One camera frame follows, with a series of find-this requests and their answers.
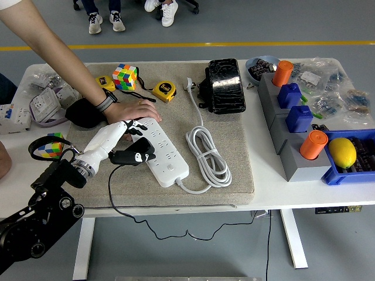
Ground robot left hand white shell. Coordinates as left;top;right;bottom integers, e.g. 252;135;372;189
79;119;156;176

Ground person's right hand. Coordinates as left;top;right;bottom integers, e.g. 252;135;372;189
0;140;12;179

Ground person's left hand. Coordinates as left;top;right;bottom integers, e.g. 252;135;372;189
105;99;163;124

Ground thin black adapter cord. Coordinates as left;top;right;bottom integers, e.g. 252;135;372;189
107;164;254;241

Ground white power strip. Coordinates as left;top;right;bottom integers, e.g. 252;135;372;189
128;116;190;188

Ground grey black wristband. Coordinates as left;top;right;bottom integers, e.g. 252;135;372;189
95;89;120;112

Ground black cloth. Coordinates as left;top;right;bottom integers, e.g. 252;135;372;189
64;98;111;129

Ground bright stickerless puzzle cube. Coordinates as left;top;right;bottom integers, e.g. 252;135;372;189
112;63;138;91

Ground yellow tape measure 5m label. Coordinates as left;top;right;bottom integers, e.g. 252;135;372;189
152;80;178;103

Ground small yellow tape measure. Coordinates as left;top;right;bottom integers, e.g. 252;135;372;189
95;75;117;92

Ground white circuit breaker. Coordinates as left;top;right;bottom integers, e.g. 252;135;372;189
0;104;32;135

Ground white-edged puzzle cube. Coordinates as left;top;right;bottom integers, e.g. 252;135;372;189
37;132;66;159

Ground person's torso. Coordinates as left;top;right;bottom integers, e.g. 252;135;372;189
0;73;18;105

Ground clear bag metal parts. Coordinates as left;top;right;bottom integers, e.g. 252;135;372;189
28;64;70;91

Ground grey-white sneaker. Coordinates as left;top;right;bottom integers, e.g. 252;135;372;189
109;11;126;32
88;12;103;35

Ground glossy black case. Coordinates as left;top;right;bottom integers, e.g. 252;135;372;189
197;57;247;114

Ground grey-brown mat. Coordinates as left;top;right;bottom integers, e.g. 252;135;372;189
57;61;255;210

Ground white table leg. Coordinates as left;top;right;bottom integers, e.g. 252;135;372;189
72;218;96;281
279;209;309;269

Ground blue bowl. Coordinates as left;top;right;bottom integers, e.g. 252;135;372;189
245;56;281;87

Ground black capacitors heap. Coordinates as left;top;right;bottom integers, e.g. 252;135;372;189
341;136;375;173
248;58;278;81

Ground grey block base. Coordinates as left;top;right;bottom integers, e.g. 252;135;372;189
257;72;296;129
271;112;316;156
279;137;333;183

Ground orange cylinder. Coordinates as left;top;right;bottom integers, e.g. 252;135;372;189
299;130;328;161
272;60;294;88

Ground blue square peg block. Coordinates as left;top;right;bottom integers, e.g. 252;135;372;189
277;83;302;109
285;105;314;134

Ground clear bag white label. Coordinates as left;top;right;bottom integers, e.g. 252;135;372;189
292;61;326;88

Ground clear bag blue resistors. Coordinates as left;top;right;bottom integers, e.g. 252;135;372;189
310;92;345;118

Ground clear bag dark parts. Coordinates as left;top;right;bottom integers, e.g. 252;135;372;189
323;58;351;88

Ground blue plastic bin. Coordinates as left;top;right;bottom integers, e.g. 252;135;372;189
321;128;375;187

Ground yellow lemon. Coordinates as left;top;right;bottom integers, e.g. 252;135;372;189
328;138;357;170

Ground clear bag brown resistors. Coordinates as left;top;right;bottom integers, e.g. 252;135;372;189
341;86;375;124

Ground black table control panel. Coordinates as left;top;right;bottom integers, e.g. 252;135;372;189
315;206;363;215

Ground black wrist strap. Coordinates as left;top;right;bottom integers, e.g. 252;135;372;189
117;89;157;103
136;66;154;91

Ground small white wall socket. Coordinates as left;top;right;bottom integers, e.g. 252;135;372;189
55;83;80;102

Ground large white wall socket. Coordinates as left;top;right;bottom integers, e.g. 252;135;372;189
29;87;62;121

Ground white power strip cable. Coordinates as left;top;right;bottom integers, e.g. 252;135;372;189
175;77;233;194

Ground metal bracket under table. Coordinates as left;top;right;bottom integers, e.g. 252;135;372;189
251;210;274;220

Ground black hanging cable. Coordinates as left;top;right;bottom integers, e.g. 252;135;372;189
265;210;272;281

